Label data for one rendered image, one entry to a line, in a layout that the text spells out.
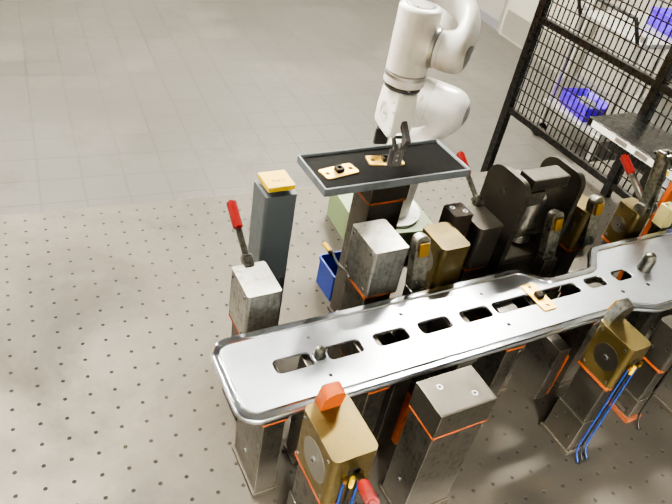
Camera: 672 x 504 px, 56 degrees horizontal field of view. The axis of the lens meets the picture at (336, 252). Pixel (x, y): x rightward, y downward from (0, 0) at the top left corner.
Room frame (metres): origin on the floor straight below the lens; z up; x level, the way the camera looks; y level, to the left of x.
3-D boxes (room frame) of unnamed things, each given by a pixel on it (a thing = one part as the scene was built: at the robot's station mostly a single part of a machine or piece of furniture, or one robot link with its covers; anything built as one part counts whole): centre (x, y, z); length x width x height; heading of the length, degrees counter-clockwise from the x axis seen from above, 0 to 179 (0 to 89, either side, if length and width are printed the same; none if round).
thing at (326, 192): (1.24, -0.07, 1.16); 0.37 x 0.14 x 0.02; 124
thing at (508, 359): (1.04, -0.38, 0.84); 0.12 x 0.05 x 0.29; 34
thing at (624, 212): (1.49, -0.73, 0.87); 0.10 x 0.07 x 0.35; 34
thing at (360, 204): (1.24, -0.07, 0.92); 0.10 x 0.08 x 0.45; 124
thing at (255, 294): (0.91, 0.14, 0.88); 0.12 x 0.07 x 0.36; 34
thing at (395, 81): (1.25, -0.06, 1.36); 0.09 x 0.08 x 0.03; 23
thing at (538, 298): (1.09, -0.45, 1.01); 0.08 x 0.04 x 0.01; 33
